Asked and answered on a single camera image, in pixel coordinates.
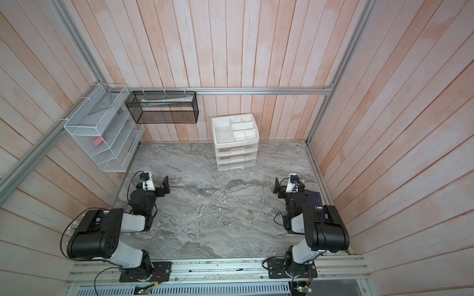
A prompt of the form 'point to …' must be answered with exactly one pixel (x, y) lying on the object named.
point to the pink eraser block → (97, 141)
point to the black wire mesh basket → (163, 106)
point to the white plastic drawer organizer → (236, 139)
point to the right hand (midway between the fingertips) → (286, 177)
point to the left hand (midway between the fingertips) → (159, 178)
